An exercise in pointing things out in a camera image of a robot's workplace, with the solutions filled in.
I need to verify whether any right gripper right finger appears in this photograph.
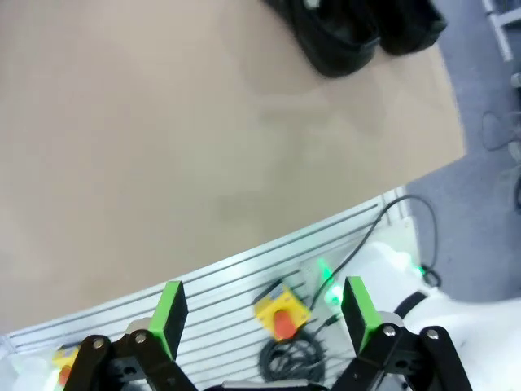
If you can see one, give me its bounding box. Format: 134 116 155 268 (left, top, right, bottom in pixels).
330 275 475 391

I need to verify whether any yellow emergency stop box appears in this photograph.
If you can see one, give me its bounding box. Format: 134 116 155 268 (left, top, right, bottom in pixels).
253 279 313 343
51 345 81 387

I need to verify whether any coiled black cable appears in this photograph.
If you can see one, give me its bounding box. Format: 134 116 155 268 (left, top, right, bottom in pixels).
258 336 327 386

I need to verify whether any aluminium profile base frame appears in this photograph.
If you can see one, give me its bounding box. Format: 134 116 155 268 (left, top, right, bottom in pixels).
0 185 421 391

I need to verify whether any thin black base cable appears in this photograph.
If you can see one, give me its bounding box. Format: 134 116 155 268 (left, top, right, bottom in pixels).
311 194 444 325

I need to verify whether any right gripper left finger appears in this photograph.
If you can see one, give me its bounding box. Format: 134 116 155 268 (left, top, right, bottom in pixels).
63 279 196 391

